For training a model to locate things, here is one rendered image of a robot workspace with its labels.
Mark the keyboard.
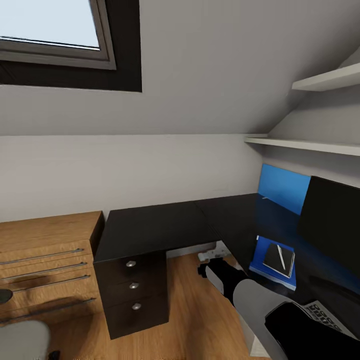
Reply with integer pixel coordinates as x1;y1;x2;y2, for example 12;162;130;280
303;300;360;341

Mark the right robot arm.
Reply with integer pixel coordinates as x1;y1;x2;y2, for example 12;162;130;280
197;248;360;360

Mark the folder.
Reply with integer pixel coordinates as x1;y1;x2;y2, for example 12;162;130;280
249;235;297;291

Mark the monitor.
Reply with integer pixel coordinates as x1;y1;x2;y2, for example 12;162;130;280
295;175;360;300

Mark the swivel chair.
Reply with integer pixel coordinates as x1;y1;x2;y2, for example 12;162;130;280
0;289;60;360

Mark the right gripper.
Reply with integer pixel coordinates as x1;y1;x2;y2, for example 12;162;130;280
197;263;209;278

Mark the notebook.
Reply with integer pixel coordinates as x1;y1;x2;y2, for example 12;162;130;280
263;243;295;279

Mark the mouse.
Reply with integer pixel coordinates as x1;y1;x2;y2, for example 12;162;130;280
272;283;289;297

